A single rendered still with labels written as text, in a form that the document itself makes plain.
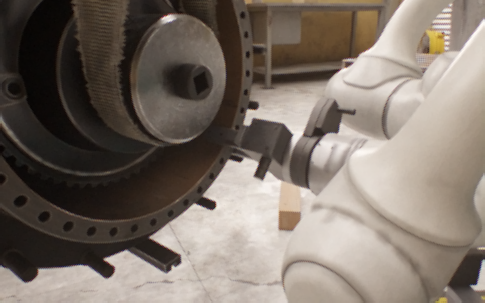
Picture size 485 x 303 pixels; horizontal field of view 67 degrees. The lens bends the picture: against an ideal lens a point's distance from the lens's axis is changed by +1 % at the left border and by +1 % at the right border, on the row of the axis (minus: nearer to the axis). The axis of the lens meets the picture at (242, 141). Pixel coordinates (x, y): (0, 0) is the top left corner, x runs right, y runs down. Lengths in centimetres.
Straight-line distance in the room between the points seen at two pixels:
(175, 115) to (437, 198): 26
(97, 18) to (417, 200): 32
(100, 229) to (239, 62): 31
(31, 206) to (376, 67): 49
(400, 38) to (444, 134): 39
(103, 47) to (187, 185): 25
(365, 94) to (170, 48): 33
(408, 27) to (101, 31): 45
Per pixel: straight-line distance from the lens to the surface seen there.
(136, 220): 49
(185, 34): 41
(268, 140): 47
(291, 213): 167
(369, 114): 59
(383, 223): 27
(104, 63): 39
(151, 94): 38
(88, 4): 40
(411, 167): 27
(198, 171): 56
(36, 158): 50
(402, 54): 63
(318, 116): 50
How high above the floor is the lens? 92
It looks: 19 degrees down
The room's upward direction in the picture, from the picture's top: straight up
